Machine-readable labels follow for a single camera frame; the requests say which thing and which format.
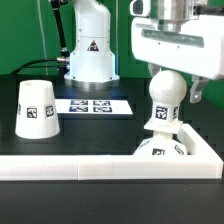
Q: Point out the white lamp shade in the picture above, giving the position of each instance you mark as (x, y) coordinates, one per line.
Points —
(36, 114)

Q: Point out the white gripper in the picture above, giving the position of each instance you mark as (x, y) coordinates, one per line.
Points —
(183, 35)

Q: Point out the white lamp base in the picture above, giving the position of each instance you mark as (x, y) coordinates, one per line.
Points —
(162, 142)

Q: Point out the white tag sheet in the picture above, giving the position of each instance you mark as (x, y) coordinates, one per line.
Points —
(87, 106)

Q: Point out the white L-shaped fence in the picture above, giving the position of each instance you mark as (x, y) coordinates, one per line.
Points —
(201, 162)

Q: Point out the white lamp bulb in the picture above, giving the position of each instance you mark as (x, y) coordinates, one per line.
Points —
(167, 89)

